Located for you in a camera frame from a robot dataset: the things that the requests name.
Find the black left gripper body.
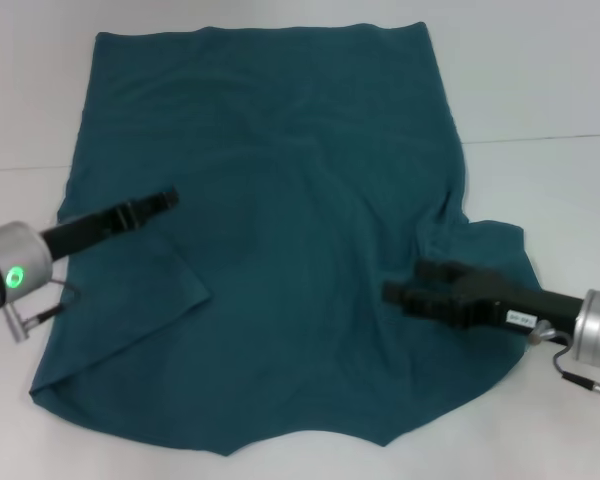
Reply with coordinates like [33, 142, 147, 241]
[39, 202, 129, 262]

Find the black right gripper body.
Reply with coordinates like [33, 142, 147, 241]
[449, 263, 587, 335]

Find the teal blue t-shirt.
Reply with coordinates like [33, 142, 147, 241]
[28, 20, 544, 446]

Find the right gripper cable with plug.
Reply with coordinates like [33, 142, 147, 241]
[527, 322, 600, 389]

